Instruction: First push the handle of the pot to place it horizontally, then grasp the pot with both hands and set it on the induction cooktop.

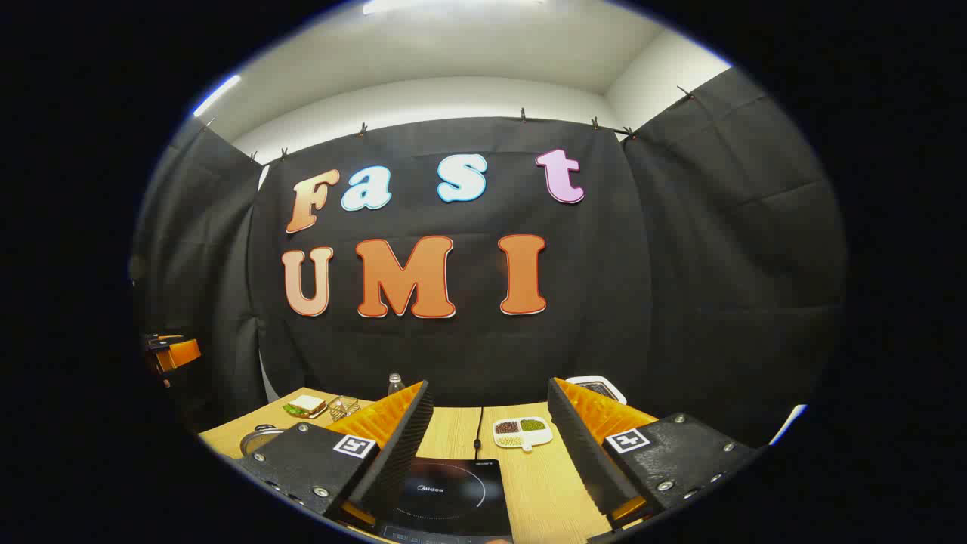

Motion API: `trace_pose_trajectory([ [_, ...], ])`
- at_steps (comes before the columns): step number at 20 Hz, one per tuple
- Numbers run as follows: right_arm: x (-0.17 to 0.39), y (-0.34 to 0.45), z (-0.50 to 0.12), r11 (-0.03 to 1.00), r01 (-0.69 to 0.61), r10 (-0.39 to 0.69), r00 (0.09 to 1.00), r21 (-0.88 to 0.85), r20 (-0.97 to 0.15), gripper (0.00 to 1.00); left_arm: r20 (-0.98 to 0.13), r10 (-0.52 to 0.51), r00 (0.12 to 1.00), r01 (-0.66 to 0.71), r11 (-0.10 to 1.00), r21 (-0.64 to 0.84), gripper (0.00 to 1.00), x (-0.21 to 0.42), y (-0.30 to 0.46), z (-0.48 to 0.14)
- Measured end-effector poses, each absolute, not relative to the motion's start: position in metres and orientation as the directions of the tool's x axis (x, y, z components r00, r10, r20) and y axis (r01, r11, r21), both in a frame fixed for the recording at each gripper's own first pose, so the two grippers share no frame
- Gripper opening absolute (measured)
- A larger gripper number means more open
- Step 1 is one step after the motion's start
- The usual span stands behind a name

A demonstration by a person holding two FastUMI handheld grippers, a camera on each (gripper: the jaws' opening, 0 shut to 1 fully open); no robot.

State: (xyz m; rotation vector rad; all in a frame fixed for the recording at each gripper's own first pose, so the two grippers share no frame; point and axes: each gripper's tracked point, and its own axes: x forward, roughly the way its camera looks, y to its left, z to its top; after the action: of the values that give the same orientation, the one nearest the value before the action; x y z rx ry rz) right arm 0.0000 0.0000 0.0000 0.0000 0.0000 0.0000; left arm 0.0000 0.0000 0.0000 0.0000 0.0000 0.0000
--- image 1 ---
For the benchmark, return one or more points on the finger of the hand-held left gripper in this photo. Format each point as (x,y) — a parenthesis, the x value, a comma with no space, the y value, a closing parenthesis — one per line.
(181,353)

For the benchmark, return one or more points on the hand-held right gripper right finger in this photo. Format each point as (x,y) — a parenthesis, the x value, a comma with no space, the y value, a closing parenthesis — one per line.
(582,453)

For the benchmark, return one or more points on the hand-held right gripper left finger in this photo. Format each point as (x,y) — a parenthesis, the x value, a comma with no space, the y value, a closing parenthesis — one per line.
(400,453)

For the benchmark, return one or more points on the black induction cooktop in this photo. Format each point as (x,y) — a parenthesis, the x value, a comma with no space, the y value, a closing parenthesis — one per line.
(453,495)

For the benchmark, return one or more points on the stainless steel pot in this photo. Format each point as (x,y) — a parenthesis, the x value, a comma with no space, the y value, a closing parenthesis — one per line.
(261,438)

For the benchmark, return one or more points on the white divided dish of beans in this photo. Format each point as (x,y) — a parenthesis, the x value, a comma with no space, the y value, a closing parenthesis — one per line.
(521,432)

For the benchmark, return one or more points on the white countertop appliance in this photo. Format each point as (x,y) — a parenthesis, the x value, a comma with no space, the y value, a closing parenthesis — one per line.
(597,388)

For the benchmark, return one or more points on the clear plastic water bottle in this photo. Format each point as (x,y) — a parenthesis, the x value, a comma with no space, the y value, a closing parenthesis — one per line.
(396,385)

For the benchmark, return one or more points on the sandwich with lettuce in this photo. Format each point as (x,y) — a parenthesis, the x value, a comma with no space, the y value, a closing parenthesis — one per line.
(306,406)

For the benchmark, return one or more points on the black backdrop cloth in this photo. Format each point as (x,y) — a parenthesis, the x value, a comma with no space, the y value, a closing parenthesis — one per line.
(680,264)

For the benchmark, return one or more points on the ceiling light strip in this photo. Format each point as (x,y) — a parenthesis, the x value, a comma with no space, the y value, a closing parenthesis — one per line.
(453,5)
(217,94)

